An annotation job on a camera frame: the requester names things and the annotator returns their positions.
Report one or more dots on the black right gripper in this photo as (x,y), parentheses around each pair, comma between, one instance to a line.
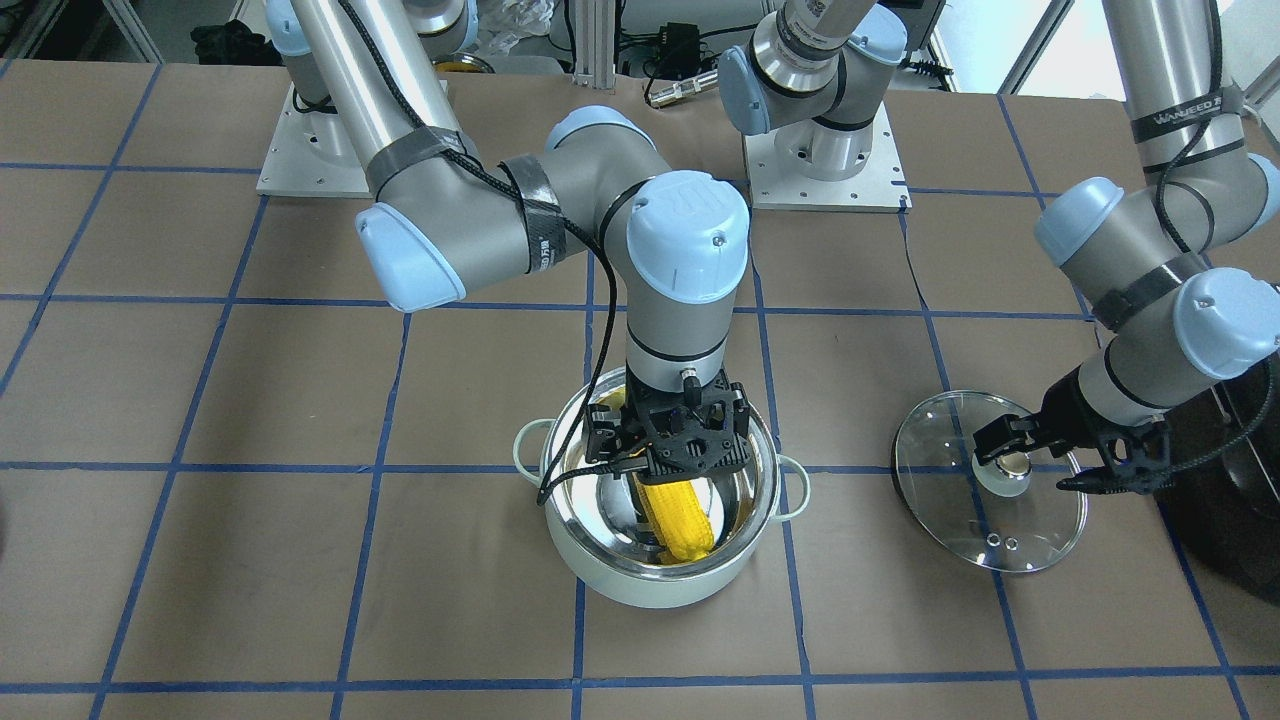
(606,425)

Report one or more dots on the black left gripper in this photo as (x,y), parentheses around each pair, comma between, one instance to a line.
(1066,408)

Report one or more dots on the glass pot lid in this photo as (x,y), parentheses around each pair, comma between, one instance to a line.
(1007,515)

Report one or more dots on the yellow plastic corn cob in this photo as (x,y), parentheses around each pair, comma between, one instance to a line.
(674,512)

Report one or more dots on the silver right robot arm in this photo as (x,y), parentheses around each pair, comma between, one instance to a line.
(442,226)

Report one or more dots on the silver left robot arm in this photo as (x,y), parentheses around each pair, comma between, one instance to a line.
(1178,326)

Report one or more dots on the white left arm baseplate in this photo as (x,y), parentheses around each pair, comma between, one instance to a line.
(808,167)

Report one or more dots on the white right arm baseplate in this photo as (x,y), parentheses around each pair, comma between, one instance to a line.
(310,157)

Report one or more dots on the pale green electric pot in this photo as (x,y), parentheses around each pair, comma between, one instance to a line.
(605,531)

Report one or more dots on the dark brown rice cooker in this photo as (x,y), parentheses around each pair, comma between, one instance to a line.
(1225,510)

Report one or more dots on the aluminium frame post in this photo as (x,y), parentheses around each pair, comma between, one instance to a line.
(594,27)

